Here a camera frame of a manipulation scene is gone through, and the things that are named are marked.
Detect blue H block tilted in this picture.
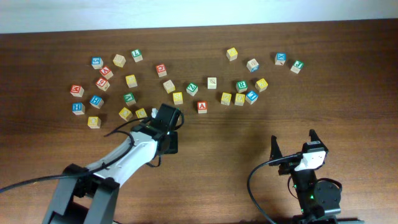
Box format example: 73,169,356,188
90,95,104,109

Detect blue I block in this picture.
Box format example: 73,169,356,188
245,91,258,105

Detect blue H block left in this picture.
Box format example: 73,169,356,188
72,103,85,115

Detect red M block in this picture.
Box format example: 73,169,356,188
70,85,84,97

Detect red 6 block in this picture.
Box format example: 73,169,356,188
96,78,110,91

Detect blue S block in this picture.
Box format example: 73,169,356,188
91,57,104,70

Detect yellow block centre left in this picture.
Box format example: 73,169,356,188
126,75,137,88

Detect wood block blue side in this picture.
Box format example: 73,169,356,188
246,58,259,72

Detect red a block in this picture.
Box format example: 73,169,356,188
99,66,114,80
197,101,208,114

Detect yellow block pair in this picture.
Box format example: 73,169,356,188
220,92,231,106
234,93,245,106

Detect plain wood yellow-side block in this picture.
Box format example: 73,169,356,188
113,54,126,68

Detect left black cable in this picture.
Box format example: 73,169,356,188
0,107,185,194

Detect yellow O block tilted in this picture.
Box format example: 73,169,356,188
119,107,133,121

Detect yellow M block right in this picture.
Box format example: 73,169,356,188
255,78,268,92

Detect red Q block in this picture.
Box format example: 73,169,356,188
155,64,167,77

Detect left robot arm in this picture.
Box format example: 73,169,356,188
43,104,185,223

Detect blue X block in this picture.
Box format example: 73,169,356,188
275,52,287,65

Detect green R block right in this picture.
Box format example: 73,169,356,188
236,80,248,93

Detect green L block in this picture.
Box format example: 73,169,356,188
131,49,143,62

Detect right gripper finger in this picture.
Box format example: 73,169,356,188
308,129,324,146
269,135,283,166

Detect green Z block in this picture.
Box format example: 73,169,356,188
186,83,198,96

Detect green J block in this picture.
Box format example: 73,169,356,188
290,60,304,74

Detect plain wood block centre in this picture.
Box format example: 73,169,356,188
163,80,175,93

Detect plain wood block upright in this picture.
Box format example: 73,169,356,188
207,77,217,90

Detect yellow C block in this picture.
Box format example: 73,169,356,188
135,108,148,119

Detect yellow S block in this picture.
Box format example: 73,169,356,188
172,92,183,105

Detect green V block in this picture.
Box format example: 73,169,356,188
123,93,136,106

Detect yellow O block far left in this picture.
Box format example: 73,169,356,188
87,116,101,129

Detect right black cable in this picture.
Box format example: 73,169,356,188
247,154,304,224

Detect black cable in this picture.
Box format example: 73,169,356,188
247,154,304,224
0,107,185,194

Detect yellow block right pair left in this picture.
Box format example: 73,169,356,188
220,92,231,106

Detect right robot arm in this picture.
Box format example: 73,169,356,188
270,129,364,224

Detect yellow block top right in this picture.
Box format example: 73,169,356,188
226,47,238,61

